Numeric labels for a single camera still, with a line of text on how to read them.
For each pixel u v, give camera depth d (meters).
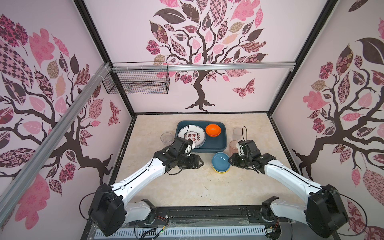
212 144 0.99
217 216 0.75
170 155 0.59
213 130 1.04
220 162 0.87
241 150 0.71
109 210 0.39
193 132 1.04
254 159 0.63
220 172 0.85
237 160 0.75
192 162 0.68
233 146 0.91
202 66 0.93
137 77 1.63
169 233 0.70
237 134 1.04
